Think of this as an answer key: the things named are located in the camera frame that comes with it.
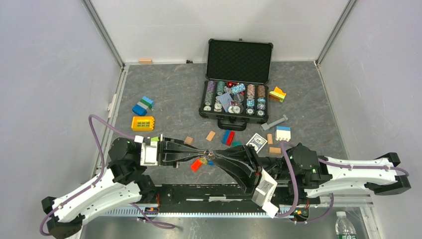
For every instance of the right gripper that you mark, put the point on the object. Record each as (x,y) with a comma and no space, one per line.
(246,175)

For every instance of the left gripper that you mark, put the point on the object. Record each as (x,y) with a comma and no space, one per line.
(166,158)

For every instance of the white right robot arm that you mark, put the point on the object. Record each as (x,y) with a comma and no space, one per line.
(309,175)

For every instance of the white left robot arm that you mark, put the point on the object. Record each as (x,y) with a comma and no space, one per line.
(122,181)

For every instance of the teal flat piece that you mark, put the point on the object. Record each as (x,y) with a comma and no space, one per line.
(236,143)

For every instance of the small wooden cube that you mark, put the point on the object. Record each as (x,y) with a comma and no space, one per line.
(188,140)

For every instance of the blue playing card box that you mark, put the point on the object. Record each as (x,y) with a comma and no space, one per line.
(257,142)

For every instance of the orange wooden block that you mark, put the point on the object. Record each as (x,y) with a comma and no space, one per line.
(275,150)

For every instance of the blue red brick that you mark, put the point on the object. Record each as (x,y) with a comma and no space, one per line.
(228,137)

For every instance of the yellow window brick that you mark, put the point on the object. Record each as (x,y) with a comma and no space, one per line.
(143,123)

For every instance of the grey plastic bolt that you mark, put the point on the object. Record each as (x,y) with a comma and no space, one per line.
(267,126)

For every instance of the orange flat block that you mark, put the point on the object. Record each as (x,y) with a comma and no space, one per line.
(210,136)

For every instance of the blue white brick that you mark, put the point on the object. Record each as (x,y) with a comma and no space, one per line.
(283,133)

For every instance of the blue grey green brick stack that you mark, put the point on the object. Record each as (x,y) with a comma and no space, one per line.
(143,106)

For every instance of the black poker chip case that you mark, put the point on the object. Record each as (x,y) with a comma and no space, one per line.
(235,90)

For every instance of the yellow orange brick pile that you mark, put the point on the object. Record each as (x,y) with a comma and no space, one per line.
(277,94)

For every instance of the wooden block on ledge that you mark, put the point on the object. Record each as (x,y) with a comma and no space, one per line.
(145,61)

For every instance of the plastic water bottle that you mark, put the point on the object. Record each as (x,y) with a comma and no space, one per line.
(343,227)

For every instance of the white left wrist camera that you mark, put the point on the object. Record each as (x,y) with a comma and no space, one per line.
(149,151)

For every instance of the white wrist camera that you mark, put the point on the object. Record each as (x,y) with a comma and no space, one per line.
(264,192)
(149,151)

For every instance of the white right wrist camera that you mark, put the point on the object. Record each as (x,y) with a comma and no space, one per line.
(264,192)

